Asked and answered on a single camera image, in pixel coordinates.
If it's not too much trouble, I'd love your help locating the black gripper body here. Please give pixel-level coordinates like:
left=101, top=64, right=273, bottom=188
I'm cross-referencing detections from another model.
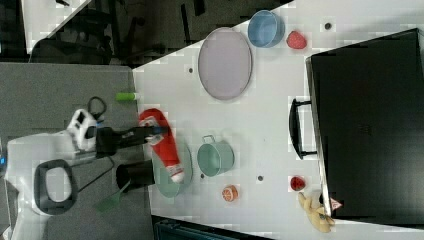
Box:
left=96, top=126, right=168, bottom=158

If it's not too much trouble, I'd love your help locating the red ketchup bottle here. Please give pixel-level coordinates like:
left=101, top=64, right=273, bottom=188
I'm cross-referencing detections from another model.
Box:
left=139, top=108, right=180, bottom=168

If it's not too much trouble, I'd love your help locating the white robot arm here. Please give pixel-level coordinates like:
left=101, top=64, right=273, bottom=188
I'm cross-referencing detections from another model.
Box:
left=5, top=109, right=168, bottom=240

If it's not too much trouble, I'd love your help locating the black pot with spatula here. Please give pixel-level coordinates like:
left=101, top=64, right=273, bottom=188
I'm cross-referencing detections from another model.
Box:
left=115, top=160, right=155, bottom=192

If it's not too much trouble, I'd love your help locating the green pepper toy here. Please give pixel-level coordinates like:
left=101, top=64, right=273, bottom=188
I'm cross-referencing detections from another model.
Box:
left=115, top=92, right=140, bottom=101

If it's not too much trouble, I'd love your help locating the green spatula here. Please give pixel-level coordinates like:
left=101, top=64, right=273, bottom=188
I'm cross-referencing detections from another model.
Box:
left=93, top=181, right=130, bottom=213

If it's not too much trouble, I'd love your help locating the orange slice toy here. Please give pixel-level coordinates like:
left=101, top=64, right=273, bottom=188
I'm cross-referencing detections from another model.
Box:
left=221, top=185, right=239, bottom=202

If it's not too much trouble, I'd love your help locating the grey round plate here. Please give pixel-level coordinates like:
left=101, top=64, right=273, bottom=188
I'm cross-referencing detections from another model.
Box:
left=198, top=27, right=252, bottom=101

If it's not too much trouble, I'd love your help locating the blue bowl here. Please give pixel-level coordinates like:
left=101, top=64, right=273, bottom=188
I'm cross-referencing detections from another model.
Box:
left=247, top=10, right=285, bottom=48

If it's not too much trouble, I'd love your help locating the small red tomato toy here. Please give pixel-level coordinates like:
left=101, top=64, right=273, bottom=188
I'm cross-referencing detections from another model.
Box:
left=290, top=176, right=306, bottom=191

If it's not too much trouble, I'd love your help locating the red strawberry toy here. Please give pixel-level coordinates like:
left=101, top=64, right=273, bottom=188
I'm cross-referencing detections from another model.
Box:
left=286, top=31, right=307, bottom=49

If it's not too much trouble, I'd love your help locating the peeled banana toy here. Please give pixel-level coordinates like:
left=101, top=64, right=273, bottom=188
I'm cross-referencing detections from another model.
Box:
left=298, top=192, right=335, bottom=233

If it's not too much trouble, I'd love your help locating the black toaster oven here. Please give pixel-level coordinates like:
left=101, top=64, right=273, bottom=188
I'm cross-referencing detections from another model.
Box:
left=305, top=28, right=424, bottom=229

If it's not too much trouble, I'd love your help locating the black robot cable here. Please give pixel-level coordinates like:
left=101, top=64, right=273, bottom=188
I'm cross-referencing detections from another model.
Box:
left=87, top=96, right=108, bottom=121

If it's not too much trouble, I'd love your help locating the green cup with handle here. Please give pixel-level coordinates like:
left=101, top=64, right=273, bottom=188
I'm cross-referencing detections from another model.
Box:
left=197, top=135, right=235, bottom=177

